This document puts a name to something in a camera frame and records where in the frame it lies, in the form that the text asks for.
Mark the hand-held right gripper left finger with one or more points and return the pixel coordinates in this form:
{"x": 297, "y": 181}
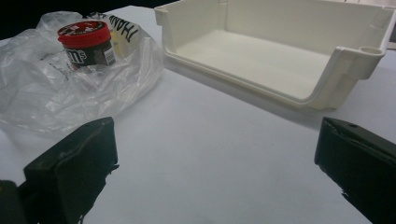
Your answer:
{"x": 71, "y": 168}

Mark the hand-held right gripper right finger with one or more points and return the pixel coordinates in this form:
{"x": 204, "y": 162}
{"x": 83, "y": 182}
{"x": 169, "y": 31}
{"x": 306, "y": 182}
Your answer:
{"x": 361, "y": 161}

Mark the clear plastic bag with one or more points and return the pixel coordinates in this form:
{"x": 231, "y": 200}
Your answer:
{"x": 46, "y": 102}

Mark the red lidded candy jar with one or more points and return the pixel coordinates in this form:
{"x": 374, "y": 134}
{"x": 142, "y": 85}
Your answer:
{"x": 84, "y": 35}

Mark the white plastic bin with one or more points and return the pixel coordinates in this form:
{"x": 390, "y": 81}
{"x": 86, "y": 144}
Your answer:
{"x": 249, "y": 62}

